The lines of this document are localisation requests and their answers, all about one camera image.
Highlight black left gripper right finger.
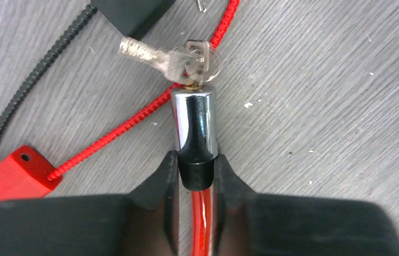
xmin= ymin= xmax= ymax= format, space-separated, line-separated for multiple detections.
xmin=213 ymin=154 xmax=399 ymax=255

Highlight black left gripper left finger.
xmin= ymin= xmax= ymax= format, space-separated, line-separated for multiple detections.
xmin=0 ymin=151 xmax=179 ymax=255

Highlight red cable lock chrome cylinder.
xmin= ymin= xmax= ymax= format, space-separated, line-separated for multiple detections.
xmin=171 ymin=86 xmax=218 ymax=255

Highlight silver keys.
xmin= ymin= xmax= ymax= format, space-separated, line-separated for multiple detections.
xmin=118 ymin=37 xmax=222 ymax=85

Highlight small red cable padlock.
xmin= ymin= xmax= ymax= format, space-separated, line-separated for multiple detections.
xmin=0 ymin=0 xmax=241 ymax=202

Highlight small black cable padlock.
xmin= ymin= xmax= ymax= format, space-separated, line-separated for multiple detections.
xmin=0 ymin=1 xmax=174 ymax=140

